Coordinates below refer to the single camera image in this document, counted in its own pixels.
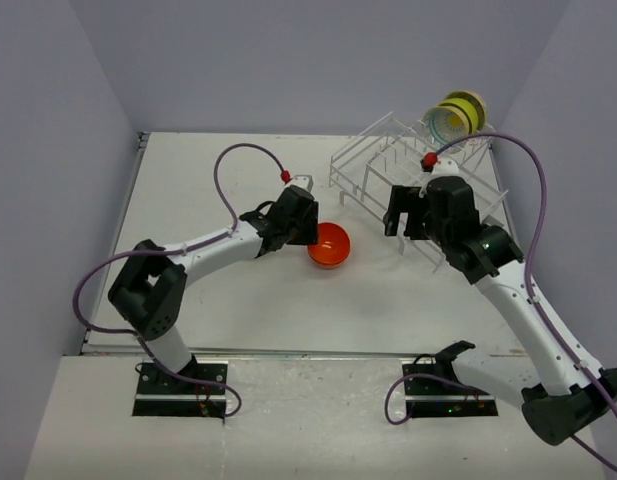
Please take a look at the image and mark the olive green bowl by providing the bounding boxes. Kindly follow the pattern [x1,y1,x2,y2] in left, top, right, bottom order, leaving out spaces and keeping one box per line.
[438,97,480,136]

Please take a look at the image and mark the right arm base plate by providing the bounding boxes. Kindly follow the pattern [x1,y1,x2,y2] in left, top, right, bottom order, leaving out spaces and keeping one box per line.
[404,378,499,419]

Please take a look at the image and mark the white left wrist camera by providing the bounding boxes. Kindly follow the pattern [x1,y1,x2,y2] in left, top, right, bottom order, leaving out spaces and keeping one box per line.
[290,175,314,192]

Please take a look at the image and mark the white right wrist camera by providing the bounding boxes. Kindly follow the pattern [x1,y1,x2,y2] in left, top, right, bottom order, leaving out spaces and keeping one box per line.
[419,158,459,197]

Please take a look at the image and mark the white wire dish rack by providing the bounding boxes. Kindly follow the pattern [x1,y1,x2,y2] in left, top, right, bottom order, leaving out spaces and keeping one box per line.
[329,110,510,272]

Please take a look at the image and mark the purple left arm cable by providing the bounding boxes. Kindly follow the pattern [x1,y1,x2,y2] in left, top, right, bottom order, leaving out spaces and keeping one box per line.
[70,142,294,417]

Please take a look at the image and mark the orange bowl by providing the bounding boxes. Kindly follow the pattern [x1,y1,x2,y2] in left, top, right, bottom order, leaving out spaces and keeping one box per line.
[311,256,347,270]
[307,222,351,259]

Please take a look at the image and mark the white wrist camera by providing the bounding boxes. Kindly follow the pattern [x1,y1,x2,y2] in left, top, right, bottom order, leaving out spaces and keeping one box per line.
[290,175,314,192]
[419,158,459,197]

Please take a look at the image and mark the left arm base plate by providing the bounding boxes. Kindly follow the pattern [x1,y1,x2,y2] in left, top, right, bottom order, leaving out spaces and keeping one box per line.
[132,362,227,419]

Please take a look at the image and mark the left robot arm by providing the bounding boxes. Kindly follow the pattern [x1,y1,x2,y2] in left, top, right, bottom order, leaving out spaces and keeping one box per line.
[108,175,318,393]

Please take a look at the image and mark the white cutlery holder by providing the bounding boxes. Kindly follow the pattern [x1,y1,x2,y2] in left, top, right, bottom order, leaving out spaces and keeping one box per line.
[483,215,504,229]

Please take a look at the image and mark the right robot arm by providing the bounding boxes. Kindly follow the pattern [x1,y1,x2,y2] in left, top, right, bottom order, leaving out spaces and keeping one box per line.
[383,176,617,446]

